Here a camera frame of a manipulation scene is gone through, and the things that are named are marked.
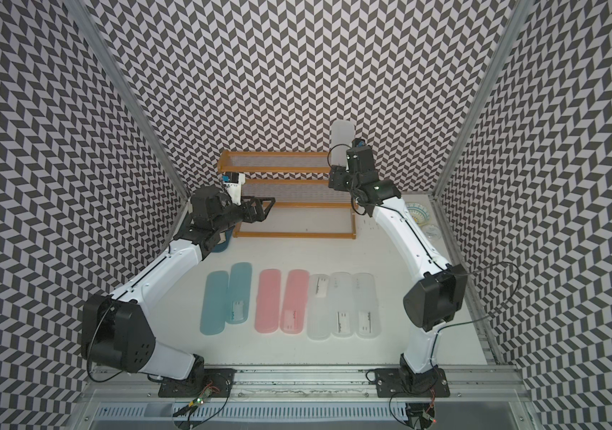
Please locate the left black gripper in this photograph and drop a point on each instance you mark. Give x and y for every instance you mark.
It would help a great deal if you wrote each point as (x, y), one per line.
(260, 215)

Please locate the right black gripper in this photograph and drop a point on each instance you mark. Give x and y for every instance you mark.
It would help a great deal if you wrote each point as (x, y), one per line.
(337, 178)

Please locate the clear pencil case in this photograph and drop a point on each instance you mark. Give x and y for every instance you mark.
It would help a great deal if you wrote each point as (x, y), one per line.
(343, 316)
(366, 305)
(318, 325)
(341, 136)

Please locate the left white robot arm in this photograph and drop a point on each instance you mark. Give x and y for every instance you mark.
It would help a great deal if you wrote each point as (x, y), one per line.
(115, 329)

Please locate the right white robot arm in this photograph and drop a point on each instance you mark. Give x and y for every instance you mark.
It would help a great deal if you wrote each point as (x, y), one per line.
(438, 287)

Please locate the wooden two-tier shelf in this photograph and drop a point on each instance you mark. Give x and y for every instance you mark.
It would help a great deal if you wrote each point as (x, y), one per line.
(305, 206)

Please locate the pink pencil case right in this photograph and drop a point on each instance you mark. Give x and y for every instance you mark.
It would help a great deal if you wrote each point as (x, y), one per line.
(295, 301)

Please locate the pink pencil case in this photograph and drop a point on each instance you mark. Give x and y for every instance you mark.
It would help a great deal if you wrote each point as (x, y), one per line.
(295, 301)
(268, 301)

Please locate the teal pencil case inner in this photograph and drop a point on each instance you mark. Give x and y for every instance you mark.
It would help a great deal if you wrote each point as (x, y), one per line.
(238, 293)

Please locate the teal pencil case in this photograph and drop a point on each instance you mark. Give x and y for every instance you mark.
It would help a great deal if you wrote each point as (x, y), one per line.
(238, 293)
(213, 310)

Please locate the teal pencil case outer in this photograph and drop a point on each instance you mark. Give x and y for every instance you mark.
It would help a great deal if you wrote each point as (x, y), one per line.
(213, 310)

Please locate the pink pencil case left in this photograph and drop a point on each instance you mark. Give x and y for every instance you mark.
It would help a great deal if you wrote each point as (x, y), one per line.
(268, 301)

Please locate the dark teal tray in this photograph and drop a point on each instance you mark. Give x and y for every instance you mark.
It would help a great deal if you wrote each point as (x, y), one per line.
(222, 245)

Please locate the patterned bowl yellow centre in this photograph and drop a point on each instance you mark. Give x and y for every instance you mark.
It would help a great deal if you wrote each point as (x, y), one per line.
(419, 213)

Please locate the small clear glass cup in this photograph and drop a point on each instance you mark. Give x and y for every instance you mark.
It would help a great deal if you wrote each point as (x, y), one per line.
(432, 232)

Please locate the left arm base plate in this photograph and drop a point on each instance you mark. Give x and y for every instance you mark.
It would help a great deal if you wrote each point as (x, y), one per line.
(218, 380)

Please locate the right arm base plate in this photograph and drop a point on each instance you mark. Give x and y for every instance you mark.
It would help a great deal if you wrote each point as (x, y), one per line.
(393, 382)

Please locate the aluminium front rail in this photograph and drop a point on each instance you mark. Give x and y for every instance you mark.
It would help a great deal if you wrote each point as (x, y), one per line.
(313, 397)

